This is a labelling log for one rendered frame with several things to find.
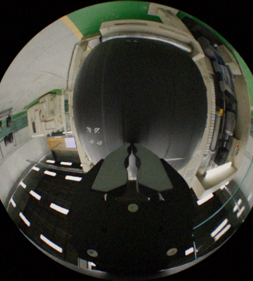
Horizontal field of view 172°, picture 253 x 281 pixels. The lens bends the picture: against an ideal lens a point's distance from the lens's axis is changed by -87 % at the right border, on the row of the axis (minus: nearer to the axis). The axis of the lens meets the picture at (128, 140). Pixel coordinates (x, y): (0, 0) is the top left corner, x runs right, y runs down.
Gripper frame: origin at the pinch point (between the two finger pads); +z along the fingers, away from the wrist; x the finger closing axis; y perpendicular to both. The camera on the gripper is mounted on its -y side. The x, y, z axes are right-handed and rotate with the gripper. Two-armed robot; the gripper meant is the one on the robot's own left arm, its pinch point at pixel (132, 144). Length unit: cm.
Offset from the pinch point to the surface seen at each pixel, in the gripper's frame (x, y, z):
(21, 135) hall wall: -1130, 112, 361
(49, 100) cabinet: -366, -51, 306
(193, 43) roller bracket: 24.4, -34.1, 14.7
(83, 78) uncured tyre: -7.3, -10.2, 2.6
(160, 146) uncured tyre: 4.5, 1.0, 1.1
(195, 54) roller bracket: 24.3, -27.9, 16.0
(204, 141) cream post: 36.3, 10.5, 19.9
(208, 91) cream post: 36.5, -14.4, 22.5
